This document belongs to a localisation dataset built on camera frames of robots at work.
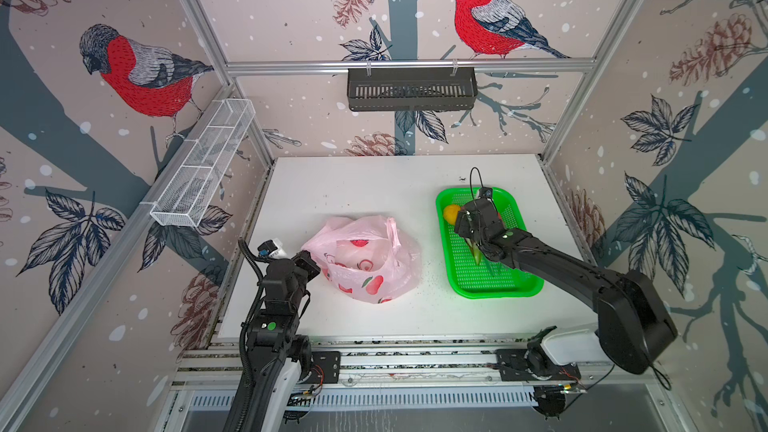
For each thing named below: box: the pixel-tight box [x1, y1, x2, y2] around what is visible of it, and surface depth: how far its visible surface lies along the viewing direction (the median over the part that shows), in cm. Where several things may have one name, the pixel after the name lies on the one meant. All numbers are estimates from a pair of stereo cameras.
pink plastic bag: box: [302, 215, 423, 304], surface depth 80 cm
